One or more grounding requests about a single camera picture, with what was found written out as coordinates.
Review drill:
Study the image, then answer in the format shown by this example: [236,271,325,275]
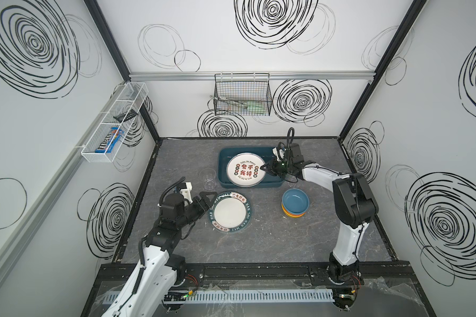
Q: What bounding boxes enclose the white plate red characters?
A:
[226,153,266,188]

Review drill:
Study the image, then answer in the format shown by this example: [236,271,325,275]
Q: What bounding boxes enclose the teal rimmed white plate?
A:
[208,191,252,233]

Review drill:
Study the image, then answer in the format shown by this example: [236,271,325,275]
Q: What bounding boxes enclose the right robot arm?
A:
[260,142,379,285]

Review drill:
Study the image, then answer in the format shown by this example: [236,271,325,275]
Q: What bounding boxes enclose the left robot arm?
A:
[103,177,218,316]

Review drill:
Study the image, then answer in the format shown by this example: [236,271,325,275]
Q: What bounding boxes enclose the teal plastic bin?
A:
[217,147,286,190]

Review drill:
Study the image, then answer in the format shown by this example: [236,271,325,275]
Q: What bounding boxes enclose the blue bowl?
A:
[282,188,310,213]

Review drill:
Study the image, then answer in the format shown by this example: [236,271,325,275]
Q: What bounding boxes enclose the orange bowl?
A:
[282,205,306,218]

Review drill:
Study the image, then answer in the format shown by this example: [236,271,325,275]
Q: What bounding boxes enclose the yellow bowl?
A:
[283,209,306,219]

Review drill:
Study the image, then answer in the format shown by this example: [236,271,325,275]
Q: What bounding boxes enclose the green item in basket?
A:
[246,101,268,114]

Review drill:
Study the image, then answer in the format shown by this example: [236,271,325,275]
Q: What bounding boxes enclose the metal tongs in basket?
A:
[210,95,249,109]

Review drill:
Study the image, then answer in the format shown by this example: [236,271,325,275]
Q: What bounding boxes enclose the blue candy packet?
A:
[95,128,124,154]

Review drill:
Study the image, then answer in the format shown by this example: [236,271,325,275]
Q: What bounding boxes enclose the black remote on shelf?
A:
[113,109,138,123]

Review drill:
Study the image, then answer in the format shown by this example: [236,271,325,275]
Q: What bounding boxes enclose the black wire wall basket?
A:
[213,79,273,116]

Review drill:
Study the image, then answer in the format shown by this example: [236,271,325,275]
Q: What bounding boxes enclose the white wire wall shelf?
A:
[81,82,148,163]

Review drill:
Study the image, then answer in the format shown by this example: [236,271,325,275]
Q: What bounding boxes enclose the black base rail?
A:
[98,260,415,287]

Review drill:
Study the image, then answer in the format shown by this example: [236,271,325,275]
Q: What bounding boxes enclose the white slotted cable duct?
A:
[102,288,335,305]

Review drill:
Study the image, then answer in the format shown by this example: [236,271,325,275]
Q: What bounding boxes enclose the left wall aluminium rail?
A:
[0,80,130,289]

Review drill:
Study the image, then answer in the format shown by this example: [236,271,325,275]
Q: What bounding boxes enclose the black corner frame post left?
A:
[83,0,162,145]

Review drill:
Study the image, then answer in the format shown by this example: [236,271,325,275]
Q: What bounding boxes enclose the black corner frame post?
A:
[83,0,162,145]
[338,0,427,141]

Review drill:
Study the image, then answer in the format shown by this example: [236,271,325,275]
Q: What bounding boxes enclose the black corner frame post right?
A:
[338,0,427,141]

